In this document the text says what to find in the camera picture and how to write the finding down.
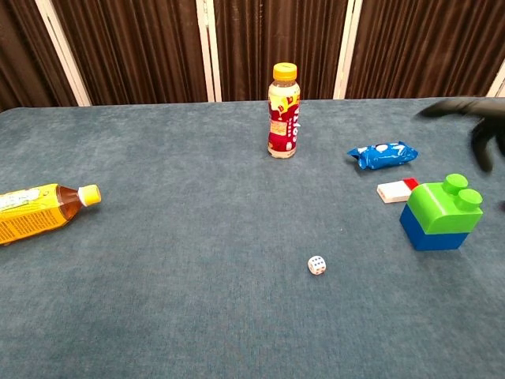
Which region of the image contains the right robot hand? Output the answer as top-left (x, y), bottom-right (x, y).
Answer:
top-left (413, 97), bottom-right (505, 173)

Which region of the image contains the small white die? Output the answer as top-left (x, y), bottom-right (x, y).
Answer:
top-left (307, 254), bottom-right (327, 277)

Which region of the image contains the green and blue building block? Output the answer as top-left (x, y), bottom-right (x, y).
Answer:
top-left (398, 173), bottom-right (484, 252)

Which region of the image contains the brown curtain partition panel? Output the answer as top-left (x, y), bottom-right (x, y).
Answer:
top-left (0, 0), bottom-right (92, 114)
top-left (35, 0), bottom-right (216, 107)
top-left (207, 0), bottom-right (356, 102)
top-left (342, 0), bottom-right (505, 100)

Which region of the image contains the blue snack packet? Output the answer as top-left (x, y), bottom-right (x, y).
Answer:
top-left (346, 141), bottom-right (419, 171)

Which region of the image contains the white and red small box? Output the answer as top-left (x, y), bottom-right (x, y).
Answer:
top-left (376, 177), bottom-right (421, 205)

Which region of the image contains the red label drink bottle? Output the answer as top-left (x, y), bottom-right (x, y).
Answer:
top-left (267, 62), bottom-right (301, 159)

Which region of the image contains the blue table cloth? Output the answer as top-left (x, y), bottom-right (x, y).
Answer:
top-left (0, 96), bottom-right (505, 379)

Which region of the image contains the yellow label tea bottle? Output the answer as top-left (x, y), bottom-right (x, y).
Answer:
top-left (0, 183), bottom-right (103, 246)

